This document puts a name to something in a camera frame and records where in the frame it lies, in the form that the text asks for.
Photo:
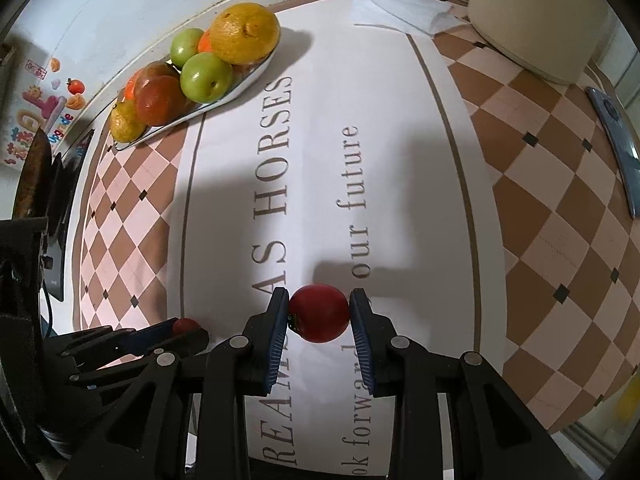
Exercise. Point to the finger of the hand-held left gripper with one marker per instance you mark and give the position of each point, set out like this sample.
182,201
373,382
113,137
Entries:
190,342
150,336

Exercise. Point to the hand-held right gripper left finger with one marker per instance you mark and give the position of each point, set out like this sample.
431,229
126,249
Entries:
277,340

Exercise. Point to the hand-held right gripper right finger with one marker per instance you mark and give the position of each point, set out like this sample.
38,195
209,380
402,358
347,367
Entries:
362,340

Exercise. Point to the red cherry tomato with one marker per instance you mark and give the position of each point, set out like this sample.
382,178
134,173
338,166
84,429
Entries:
185,325
320,312

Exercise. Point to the yellow citrus fruit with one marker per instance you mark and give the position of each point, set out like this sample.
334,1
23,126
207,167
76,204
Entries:
245,32
125,122

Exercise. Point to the orange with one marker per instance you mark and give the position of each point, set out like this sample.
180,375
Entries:
205,44
131,87

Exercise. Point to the red apple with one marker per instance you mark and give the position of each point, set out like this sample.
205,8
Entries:
160,100
157,69

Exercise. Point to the patterned oval plate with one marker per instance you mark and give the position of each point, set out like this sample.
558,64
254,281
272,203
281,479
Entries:
250,77

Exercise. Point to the green apple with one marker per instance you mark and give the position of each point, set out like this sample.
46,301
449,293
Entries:
186,46
206,77

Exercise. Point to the black gas stove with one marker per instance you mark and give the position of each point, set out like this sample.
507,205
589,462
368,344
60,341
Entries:
60,240

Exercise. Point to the checkered table mat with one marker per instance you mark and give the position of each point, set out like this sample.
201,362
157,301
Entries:
425,185

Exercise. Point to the dark blue phone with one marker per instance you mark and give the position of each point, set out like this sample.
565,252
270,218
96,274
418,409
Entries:
617,150

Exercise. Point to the white tissue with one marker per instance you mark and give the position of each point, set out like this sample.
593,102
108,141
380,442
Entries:
400,7

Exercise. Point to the cream utensil holder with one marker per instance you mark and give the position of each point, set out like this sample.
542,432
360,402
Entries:
540,15

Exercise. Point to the colourful wall sticker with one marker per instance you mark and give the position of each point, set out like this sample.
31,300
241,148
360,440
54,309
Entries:
37,110

